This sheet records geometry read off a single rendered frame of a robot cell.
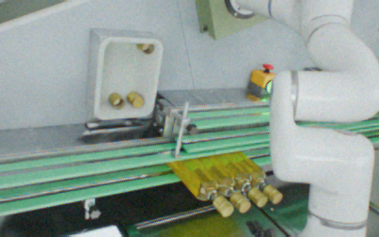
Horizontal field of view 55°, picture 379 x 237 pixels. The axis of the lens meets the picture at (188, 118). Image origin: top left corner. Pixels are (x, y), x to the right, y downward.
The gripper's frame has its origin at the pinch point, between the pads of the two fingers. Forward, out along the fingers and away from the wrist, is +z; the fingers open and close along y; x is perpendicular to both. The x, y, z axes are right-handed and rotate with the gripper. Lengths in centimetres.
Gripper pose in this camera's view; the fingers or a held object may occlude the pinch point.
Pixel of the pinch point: (251, 236)
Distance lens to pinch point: 88.7
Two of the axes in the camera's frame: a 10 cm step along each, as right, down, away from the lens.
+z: -2.8, -4.5, 8.5
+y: 2.1, -8.9, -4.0
